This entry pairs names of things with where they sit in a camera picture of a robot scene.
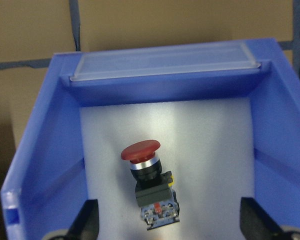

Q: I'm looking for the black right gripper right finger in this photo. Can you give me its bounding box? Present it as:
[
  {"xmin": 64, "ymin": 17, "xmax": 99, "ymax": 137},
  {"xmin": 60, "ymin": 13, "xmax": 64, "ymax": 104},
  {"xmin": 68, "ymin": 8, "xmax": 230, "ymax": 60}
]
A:
[{"xmin": 239, "ymin": 197, "xmax": 300, "ymax": 240}]

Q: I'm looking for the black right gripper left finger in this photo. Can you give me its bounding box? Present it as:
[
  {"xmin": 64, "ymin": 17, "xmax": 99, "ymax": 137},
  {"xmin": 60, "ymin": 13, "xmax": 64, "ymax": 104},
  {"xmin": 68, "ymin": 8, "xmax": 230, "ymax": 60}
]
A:
[{"xmin": 43, "ymin": 198, "xmax": 100, "ymax": 240}]

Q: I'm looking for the red push button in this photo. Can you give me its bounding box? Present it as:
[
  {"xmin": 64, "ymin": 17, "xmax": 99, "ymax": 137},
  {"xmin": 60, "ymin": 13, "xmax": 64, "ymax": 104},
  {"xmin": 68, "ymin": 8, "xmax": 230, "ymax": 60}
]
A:
[{"xmin": 120, "ymin": 139, "xmax": 180, "ymax": 231}]

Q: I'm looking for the blue bin right side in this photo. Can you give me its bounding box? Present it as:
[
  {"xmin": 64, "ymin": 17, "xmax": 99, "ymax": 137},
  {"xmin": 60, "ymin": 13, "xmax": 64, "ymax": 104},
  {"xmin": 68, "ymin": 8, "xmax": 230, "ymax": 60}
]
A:
[{"xmin": 0, "ymin": 38, "xmax": 300, "ymax": 240}]

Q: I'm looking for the white foam pad right bin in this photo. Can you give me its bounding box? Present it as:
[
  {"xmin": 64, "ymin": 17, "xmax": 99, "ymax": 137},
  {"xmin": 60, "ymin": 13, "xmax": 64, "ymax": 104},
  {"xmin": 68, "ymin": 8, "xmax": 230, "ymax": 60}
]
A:
[{"xmin": 80, "ymin": 98, "xmax": 254, "ymax": 240}]

